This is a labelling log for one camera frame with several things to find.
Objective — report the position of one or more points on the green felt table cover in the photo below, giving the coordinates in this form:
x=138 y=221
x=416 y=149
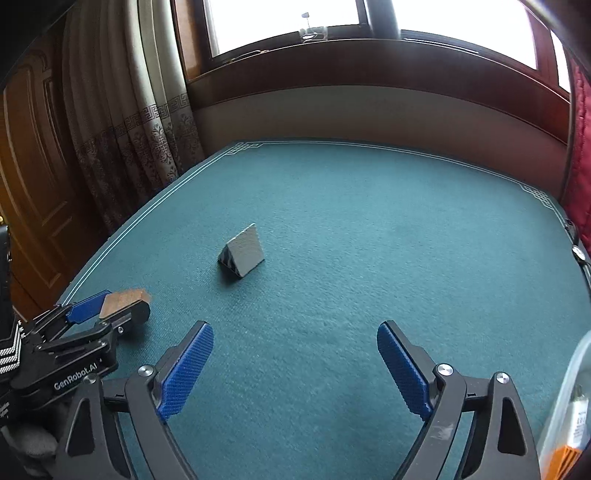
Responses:
x=346 y=230

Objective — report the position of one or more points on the beige patterned curtain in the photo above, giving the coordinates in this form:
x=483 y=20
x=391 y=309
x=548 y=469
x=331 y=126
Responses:
x=134 y=115

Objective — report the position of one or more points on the brown wooden block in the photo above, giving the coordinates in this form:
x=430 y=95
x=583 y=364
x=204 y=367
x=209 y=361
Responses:
x=124 y=300

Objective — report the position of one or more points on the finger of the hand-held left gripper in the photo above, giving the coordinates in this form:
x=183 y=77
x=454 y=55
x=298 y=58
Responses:
x=85 y=308
x=134 y=318

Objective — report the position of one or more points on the small glass vessel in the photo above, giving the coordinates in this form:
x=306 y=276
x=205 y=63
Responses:
x=313 y=30

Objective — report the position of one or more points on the brown wooden door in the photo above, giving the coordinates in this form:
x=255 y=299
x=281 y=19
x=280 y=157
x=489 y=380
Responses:
x=37 y=161

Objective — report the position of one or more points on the person's left hand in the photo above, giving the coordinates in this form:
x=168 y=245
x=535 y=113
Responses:
x=25 y=450

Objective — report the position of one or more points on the black white striped triangular block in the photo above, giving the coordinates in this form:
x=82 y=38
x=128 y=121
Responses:
x=244 y=251

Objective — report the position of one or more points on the clear plastic container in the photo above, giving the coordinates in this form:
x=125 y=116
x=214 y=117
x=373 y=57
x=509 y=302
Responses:
x=565 y=369

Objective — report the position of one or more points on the white charger plug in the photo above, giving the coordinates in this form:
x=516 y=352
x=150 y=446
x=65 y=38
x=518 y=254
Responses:
x=579 y=415

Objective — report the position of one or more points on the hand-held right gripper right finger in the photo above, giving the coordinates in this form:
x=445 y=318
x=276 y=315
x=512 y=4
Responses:
x=406 y=369

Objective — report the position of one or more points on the red quilted cloth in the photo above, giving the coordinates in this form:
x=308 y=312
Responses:
x=581 y=152

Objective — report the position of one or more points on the wooden framed window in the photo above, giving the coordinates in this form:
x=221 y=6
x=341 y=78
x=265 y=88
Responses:
x=369 y=32

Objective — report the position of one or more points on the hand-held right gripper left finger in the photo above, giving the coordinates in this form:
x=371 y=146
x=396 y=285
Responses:
x=184 y=369

